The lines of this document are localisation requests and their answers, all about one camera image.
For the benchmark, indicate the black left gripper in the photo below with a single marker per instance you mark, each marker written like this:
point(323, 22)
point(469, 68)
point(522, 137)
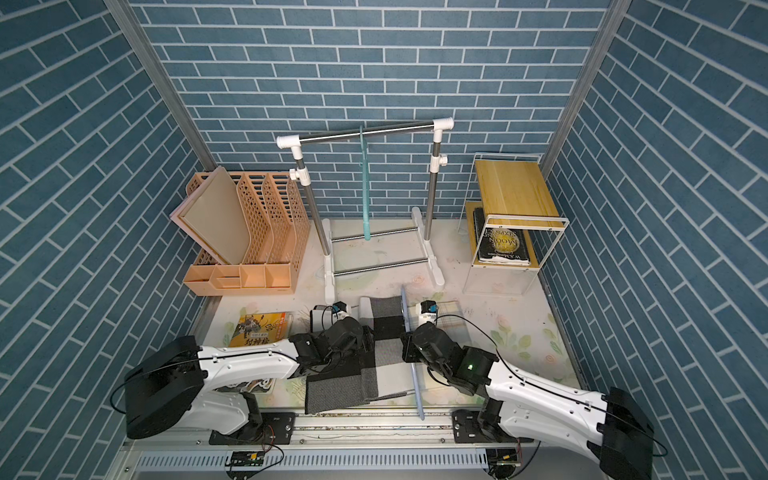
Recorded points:
point(365, 343)

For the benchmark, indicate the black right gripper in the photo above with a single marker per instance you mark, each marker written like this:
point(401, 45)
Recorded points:
point(410, 346)

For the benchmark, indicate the black grey checkered scarf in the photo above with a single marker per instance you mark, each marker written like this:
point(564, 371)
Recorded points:
point(367, 376)

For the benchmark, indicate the translucent blue clothes hanger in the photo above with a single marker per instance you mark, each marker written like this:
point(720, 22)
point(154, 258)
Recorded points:
point(414, 373)

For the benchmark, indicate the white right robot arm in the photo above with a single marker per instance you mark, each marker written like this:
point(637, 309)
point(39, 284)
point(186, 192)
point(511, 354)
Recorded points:
point(611, 429)

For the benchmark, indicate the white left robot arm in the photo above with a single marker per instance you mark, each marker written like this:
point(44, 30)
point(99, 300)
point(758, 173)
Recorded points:
point(180, 385)

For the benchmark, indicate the teal green clothes hanger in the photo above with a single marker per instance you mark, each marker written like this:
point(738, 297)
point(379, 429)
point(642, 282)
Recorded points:
point(365, 182)

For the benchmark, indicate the floral table mat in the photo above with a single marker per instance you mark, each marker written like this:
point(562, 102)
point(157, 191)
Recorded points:
point(523, 326)

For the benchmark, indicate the yellow illustrated comic book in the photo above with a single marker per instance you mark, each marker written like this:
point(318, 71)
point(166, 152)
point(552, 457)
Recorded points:
point(260, 329)

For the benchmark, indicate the orange plastic file organizer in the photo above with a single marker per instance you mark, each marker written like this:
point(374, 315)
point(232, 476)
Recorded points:
point(279, 228)

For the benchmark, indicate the green circuit board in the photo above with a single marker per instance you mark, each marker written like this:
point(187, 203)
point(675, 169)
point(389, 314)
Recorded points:
point(245, 459)

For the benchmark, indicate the beige flat board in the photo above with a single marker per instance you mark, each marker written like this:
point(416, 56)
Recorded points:
point(213, 217)

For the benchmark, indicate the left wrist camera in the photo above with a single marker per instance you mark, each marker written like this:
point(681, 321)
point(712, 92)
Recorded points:
point(323, 317)

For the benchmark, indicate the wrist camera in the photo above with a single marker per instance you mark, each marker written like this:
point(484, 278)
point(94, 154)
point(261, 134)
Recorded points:
point(323, 317)
point(428, 313)

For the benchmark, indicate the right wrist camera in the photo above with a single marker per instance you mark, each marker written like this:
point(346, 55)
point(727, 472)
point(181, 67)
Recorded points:
point(428, 313)

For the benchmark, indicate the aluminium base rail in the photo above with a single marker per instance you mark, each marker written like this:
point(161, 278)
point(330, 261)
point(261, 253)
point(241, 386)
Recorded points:
point(390, 443)

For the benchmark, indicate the wood and wire shelf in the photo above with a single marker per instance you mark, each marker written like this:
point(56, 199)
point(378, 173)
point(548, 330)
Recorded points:
point(513, 194)

